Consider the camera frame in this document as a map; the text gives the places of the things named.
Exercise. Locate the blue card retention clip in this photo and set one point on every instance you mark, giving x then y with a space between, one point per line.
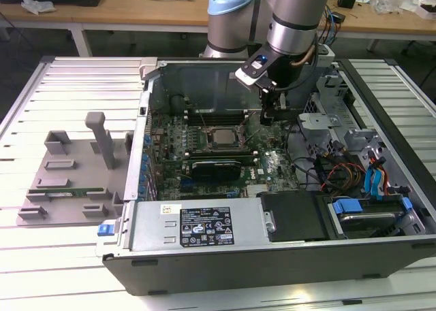
140 189
142 179
147 140
145 159
144 168

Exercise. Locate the green RAM stick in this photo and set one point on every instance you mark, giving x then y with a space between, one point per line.
81 190

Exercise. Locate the black power supply label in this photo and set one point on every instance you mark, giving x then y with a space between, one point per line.
204 227

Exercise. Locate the silver drive cage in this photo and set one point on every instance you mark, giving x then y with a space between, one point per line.
320 120

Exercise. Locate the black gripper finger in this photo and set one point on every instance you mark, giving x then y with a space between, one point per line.
282 100
267 108

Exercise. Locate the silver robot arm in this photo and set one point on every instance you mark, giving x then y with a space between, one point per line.
293 18

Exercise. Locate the blue case latch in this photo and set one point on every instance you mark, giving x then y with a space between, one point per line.
104 230

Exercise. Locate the wooden desk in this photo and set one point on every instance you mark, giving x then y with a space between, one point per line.
374 23
119 11

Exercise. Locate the blue plastic tab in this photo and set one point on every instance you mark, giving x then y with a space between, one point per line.
407 203

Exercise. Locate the CPU socket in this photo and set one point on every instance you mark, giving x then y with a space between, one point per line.
207 143

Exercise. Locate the silver power supply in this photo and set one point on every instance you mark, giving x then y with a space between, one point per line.
146 222

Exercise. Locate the grey parts rack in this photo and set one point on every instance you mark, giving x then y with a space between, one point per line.
78 175

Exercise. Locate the silver CPU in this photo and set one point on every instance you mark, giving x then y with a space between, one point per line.
225 136

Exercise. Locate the crumpled clear plastic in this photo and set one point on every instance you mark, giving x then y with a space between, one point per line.
35 5

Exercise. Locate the black graphics card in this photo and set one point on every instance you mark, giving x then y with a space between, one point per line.
214 171

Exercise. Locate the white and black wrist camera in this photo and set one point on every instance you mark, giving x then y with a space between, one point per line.
253 67

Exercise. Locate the small silver heatsink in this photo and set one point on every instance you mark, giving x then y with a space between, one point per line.
257 191

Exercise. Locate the black power adapter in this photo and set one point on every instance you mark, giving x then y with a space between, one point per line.
339 17

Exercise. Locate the black and silver PC case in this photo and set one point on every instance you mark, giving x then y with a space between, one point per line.
272 270

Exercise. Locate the clear plastic bags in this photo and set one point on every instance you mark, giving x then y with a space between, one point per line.
391 3

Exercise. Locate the black plastic shroud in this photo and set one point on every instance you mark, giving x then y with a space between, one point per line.
293 215

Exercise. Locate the green motherboard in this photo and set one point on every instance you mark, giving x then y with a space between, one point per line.
272 161

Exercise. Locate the small yellow white sticker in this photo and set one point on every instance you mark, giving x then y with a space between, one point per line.
166 209

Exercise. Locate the grey case latch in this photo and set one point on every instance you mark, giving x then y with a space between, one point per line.
148 66

